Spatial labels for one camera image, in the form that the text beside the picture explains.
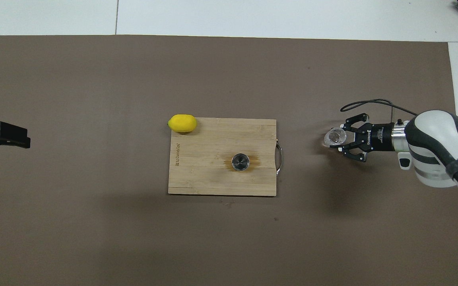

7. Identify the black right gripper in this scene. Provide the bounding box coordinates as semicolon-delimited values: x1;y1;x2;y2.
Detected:
330;113;394;163

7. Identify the clear glass cup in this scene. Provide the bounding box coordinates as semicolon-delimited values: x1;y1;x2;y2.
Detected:
324;127;348;147

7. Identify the metal double jigger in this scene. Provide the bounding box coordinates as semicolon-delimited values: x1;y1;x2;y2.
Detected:
231;153;250;172

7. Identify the wooden cutting board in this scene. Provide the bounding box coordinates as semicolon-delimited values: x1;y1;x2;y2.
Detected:
168;117;283;197

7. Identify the brown table mat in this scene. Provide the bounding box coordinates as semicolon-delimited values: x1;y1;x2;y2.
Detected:
0;35;458;286

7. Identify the yellow lemon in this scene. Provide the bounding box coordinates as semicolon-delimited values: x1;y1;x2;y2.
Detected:
168;114;198;133

